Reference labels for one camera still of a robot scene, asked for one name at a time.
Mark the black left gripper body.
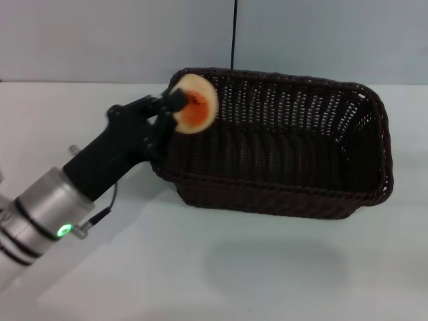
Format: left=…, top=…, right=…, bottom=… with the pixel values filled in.
left=62, top=95, right=157, bottom=202

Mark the black woven plastic basket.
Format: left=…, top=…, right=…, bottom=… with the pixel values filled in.
left=152, top=66, right=395, bottom=222

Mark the round bun with orange centre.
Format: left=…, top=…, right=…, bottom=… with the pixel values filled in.
left=170, top=74, right=219, bottom=134

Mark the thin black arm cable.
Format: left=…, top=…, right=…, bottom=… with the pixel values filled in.
left=74, top=182, right=119, bottom=240

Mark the black vertical wall strip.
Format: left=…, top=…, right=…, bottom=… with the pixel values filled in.
left=230, top=0, right=239, bottom=70

